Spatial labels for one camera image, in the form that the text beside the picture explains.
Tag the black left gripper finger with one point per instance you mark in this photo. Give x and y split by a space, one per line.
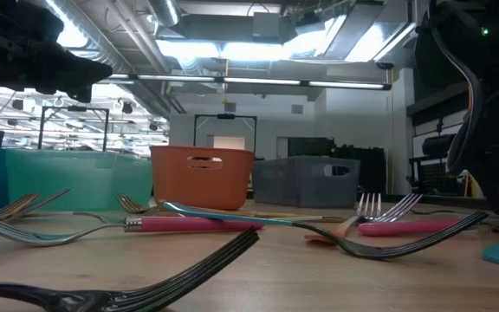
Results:
76 67
79 93

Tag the black pegboard cart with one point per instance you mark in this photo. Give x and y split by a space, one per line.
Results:
438 177

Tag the teal translucent plastic bin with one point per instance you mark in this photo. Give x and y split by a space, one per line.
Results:
80 182

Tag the orange plastic bin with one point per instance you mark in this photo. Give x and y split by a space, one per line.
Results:
176 186

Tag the long ceiling light bar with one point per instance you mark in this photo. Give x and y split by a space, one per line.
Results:
258 81

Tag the grey ceiling unit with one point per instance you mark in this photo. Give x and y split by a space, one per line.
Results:
267 26

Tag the grey translucent plastic bin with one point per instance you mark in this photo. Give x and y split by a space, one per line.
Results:
284 182

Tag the black frame stand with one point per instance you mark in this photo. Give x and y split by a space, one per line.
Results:
225 115
76 108

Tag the silver spiral duct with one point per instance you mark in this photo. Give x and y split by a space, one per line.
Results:
115 56

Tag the silver round duct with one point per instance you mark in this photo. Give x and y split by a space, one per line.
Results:
165 11

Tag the dome security camera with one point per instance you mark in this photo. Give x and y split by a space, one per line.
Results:
384 66

